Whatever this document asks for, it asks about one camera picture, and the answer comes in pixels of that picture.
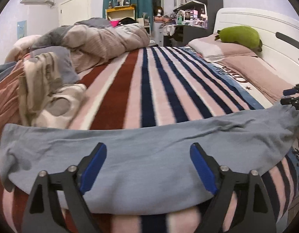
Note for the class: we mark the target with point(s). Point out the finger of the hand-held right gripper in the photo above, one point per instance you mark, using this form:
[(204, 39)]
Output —
[(292, 99)]

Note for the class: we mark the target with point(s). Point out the mannequin head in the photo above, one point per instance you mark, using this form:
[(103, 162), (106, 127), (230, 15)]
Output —
[(159, 11)]

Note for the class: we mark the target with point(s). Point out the green plush toy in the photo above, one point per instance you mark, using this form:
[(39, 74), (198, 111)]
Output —
[(239, 37)]

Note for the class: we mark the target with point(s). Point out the grey-blue pants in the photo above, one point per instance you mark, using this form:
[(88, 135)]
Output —
[(144, 165)]

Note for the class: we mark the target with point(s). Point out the rumpled grey beige duvet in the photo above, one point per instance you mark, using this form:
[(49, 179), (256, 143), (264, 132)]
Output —
[(67, 53)]

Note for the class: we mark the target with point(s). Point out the yellow wooden shelf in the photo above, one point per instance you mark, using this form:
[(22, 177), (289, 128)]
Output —
[(120, 12)]

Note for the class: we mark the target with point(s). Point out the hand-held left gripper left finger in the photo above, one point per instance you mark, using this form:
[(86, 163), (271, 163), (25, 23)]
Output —
[(92, 168)]

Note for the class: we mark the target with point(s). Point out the blue wall poster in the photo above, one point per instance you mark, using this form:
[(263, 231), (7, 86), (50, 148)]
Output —
[(21, 29)]

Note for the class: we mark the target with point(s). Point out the pink pillow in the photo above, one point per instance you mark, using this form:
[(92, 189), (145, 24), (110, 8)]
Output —
[(236, 58)]

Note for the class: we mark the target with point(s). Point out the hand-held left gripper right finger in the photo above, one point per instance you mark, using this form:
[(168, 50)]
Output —
[(204, 168)]

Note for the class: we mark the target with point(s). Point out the white door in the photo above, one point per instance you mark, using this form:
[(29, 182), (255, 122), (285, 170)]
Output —
[(74, 9)]

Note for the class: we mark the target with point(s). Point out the striped blanket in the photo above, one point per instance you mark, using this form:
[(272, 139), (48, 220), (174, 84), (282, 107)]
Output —
[(149, 94)]

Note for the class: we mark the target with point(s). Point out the cluttered desk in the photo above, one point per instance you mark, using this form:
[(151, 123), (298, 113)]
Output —
[(185, 26)]

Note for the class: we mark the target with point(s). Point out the white headboard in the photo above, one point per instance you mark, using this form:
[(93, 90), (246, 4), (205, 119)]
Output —
[(265, 34)]

